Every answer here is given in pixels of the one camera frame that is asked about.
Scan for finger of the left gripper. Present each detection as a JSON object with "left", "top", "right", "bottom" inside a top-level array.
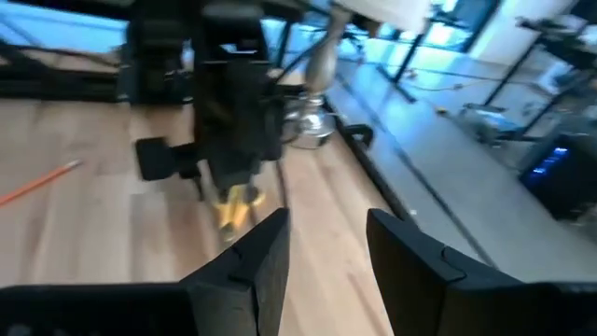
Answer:
[{"left": 134, "top": 136, "right": 202, "bottom": 182}]

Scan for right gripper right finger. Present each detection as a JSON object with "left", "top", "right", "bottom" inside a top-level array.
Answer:
[{"left": 366, "top": 208, "right": 523, "bottom": 336}]

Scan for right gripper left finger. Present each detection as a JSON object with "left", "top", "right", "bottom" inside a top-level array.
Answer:
[{"left": 179, "top": 207, "right": 291, "bottom": 336}]

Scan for yellow handled scissors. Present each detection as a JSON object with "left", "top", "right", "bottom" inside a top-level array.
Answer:
[{"left": 212, "top": 183, "right": 268, "bottom": 242}]

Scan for white shade silver table lamp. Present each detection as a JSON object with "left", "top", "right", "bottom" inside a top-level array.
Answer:
[{"left": 283, "top": 0, "right": 434, "bottom": 151}]

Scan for orange pencil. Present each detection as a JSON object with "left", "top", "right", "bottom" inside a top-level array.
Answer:
[{"left": 0, "top": 159, "right": 84, "bottom": 206}]

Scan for black computer tower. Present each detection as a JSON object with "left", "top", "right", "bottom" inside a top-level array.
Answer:
[{"left": 518, "top": 133, "right": 597, "bottom": 220}]

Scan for black rail clamp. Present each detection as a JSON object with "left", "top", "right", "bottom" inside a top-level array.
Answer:
[{"left": 343, "top": 122, "right": 375, "bottom": 149}]

